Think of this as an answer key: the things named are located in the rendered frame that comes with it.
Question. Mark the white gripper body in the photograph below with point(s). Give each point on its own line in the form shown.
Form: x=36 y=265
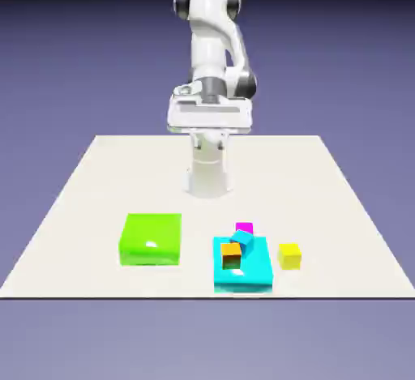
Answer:
x=209 y=117

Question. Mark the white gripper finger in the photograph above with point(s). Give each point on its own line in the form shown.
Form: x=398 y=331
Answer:
x=197 y=141
x=221 y=141

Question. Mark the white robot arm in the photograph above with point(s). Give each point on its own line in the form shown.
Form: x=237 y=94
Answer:
x=207 y=30

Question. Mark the small magenta cube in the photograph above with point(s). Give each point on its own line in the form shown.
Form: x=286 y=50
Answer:
x=244 y=227

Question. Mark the small cyan cube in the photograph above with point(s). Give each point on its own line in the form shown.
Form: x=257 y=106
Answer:
x=242 y=238

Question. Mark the small orange cube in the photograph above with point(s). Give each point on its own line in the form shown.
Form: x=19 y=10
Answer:
x=231 y=255

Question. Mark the small yellow cube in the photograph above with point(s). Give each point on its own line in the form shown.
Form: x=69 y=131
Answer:
x=289 y=256

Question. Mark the large green box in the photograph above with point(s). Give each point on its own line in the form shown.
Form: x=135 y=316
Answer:
x=150 y=239

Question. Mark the large cyan box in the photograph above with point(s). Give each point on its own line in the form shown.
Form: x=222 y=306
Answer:
x=256 y=266

